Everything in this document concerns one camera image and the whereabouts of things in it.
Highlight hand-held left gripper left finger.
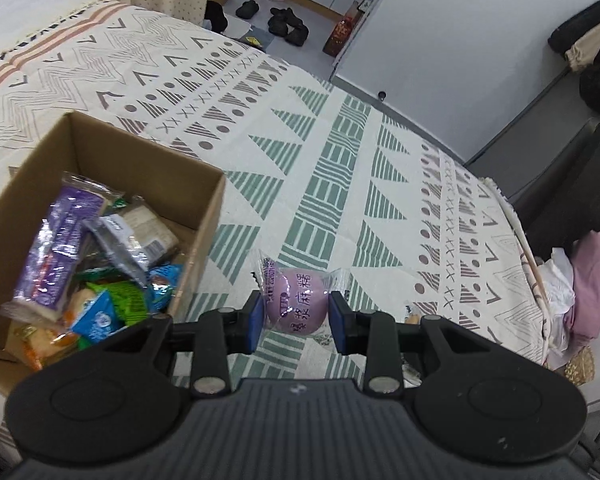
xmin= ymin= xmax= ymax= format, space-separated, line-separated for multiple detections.
xmin=80 ymin=291 xmax=266 ymax=397

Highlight bright green snack packet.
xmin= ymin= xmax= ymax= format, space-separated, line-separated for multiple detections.
xmin=85 ymin=280 xmax=148 ymax=326

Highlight long purple cake packet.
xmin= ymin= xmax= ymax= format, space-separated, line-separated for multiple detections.
xmin=0 ymin=172 xmax=126 ymax=322

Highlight black and white snack packet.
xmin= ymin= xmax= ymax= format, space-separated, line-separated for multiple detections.
xmin=82 ymin=212 xmax=151 ymax=286

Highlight dark blue snack packet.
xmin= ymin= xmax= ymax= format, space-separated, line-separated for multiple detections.
xmin=147 ymin=262 xmax=183 ymax=313

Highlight golden woven basket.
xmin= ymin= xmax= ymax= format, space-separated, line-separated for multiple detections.
xmin=562 ymin=345 xmax=596 ymax=386

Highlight pink mochi packet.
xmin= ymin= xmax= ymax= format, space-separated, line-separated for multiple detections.
xmin=252 ymin=250 xmax=353 ymax=337

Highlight black cloth bundle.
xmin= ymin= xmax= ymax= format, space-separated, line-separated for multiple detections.
xmin=205 ymin=0 xmax=229 ymax=31

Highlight black garment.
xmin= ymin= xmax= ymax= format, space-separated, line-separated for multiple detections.
xmin=547 ymin=0 xmax=600 ymax=113

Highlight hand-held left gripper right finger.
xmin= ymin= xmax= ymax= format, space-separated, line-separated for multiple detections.
xmin=327 ymin=291 xmax=496 ymax=396

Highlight brown cake packet green edges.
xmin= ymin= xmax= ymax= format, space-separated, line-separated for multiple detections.
xmin=115 ymin=195 xmax=181 ymax=263

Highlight small brown stick packet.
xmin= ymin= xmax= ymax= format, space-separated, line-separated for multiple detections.
xmin=401 ymin=301 xmax=425 ymax=326

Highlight white cabinet door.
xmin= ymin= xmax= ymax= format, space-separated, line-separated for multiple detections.
xmin=330 ymin=0 xmax=600 ymax=163

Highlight orange yellow cake packet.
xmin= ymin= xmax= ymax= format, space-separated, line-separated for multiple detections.
xmin=5 ymin=287 xmax=88 ymax=372

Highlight brown cardboard box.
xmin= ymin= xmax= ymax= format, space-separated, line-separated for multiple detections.
xmin=0 ymin=111 xmax=227 ymax=396

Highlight white bed sheet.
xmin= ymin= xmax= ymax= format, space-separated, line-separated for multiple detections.
xmin=0 ymin=0 xmax=111 ymax=68

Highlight dark grey furniture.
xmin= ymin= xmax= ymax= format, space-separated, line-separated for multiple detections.
xmin=465 ymin=70 xmax=600 ymax=271

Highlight light blue snack packet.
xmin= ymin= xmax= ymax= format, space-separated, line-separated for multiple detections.
xmin=70 ymin=290 xmax=126 ymax=343

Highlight pink cloth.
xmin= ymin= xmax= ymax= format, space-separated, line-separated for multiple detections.
xmin=565 ymin=230 xmax=600 ymax=356

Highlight red orange package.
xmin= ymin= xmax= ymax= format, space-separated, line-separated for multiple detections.
xmin=322 ymin=0 xmax=361 ymax=57

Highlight beige garment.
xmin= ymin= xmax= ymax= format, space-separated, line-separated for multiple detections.
xmin=565 ymin=17 xmax=600 ymax=73

